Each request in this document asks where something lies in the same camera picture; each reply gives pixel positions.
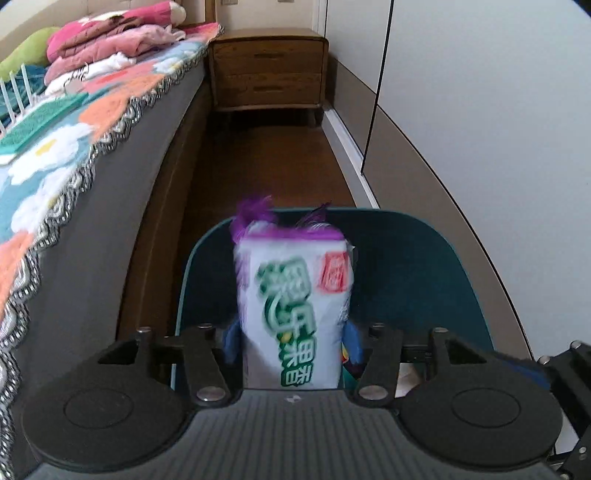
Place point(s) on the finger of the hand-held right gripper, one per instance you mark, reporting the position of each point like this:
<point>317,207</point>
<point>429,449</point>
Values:
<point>579,464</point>
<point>577,369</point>

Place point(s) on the colourful crochet flower blanket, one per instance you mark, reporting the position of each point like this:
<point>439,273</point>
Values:
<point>46,184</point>

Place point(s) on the crumpled bluish white paper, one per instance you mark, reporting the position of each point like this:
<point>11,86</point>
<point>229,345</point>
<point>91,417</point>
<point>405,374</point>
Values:
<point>411,376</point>

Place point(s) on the green pillow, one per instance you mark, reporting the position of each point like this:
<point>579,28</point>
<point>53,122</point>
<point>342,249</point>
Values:
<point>27,53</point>

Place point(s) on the purple snack bag yellow lettering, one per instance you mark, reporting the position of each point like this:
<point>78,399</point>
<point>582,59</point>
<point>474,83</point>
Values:
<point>254,214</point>

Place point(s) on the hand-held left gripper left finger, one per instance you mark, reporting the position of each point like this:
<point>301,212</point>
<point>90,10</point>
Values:
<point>232,344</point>

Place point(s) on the white grey sliding wardrobe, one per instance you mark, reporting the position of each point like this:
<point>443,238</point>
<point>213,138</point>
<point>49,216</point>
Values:
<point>461,115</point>

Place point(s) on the wooden nightstand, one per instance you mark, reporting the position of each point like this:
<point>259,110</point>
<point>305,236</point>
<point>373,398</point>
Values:
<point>268,69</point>

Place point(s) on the folded pale pink clothes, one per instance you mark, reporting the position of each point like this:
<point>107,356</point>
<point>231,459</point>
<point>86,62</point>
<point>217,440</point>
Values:
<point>124,46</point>

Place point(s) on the teal rack with white pegs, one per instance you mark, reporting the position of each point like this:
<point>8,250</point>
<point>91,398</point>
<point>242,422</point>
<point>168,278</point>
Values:
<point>41,120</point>

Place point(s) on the dark teal trash bin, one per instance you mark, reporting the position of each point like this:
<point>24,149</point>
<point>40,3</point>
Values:
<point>415,277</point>

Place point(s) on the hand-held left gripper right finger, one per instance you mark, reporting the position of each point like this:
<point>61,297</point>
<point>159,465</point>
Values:
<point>353,344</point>

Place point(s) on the pile of pink clothes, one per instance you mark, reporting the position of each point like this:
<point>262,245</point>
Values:
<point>106,30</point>

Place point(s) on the white packet green print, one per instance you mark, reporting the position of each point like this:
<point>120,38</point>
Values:
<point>286,300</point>

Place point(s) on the folded white garment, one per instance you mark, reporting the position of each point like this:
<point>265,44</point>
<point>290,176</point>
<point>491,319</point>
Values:
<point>101,67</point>

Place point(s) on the wooden bed beige headboard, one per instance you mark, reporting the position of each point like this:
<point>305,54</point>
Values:
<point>138,207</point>

